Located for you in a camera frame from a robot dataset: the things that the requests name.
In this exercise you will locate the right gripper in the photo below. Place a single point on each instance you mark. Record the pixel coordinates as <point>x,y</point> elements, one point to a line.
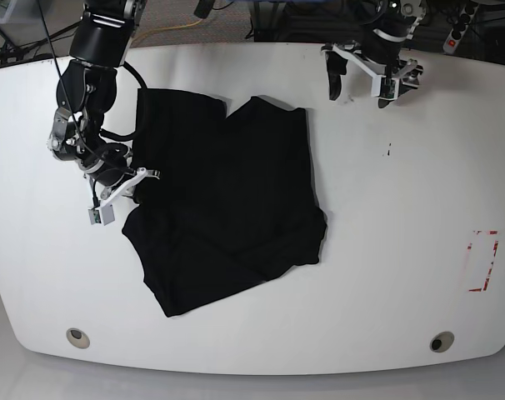
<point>112,169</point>

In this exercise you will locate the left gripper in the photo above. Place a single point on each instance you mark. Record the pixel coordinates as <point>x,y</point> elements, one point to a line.
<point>339,55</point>

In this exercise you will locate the black T-shirt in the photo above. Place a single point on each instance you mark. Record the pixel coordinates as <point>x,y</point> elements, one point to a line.
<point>234,205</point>

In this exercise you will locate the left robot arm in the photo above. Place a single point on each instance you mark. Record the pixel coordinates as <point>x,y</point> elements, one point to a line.
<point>385,27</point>

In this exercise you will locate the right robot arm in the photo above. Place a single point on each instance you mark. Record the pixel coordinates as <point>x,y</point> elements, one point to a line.
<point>87,90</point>

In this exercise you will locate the white power strip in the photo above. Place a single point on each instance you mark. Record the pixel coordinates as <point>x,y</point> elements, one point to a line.
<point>460,27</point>

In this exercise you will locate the black tripod stand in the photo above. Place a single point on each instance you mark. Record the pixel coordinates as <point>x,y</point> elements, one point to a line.
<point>59,17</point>

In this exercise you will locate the red tape rectangle marking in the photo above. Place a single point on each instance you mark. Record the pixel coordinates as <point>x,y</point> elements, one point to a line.
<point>481,254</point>

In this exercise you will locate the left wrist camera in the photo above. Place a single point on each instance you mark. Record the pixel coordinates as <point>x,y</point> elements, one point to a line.
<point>385,88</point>

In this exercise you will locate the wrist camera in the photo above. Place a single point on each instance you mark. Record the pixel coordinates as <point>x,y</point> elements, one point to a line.
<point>101,215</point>
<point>385,88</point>

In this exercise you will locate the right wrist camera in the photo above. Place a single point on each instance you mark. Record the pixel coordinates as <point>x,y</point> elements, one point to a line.
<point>101,215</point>

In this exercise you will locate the left table cable grommet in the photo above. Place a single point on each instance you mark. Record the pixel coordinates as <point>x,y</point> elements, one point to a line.
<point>78,338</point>

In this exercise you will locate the table cable grommet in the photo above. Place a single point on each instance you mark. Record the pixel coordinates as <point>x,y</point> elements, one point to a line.
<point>78,338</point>
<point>442,342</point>

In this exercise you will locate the right table cable grommet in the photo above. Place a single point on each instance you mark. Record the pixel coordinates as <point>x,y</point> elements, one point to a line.
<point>442,342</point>

